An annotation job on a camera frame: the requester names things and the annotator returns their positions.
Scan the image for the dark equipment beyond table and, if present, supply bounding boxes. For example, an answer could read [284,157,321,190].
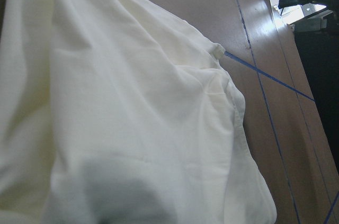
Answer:
[274,0,338,158]

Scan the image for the cream long-sleeve printed shirt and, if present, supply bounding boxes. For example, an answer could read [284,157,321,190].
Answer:
[1,0,276,223]

